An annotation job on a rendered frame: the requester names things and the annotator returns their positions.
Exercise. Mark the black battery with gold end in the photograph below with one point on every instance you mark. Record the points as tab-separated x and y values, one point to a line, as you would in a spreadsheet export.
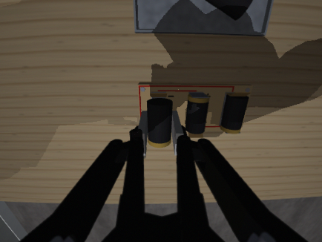
233	8
159	111
233	114
197	109

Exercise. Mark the grey square tray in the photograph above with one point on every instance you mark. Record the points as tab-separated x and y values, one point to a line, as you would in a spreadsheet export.
199	17

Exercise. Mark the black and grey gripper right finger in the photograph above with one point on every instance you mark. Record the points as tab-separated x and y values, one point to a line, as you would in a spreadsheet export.
247	216

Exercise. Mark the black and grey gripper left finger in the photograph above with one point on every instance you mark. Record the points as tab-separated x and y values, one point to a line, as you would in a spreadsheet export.
73	219

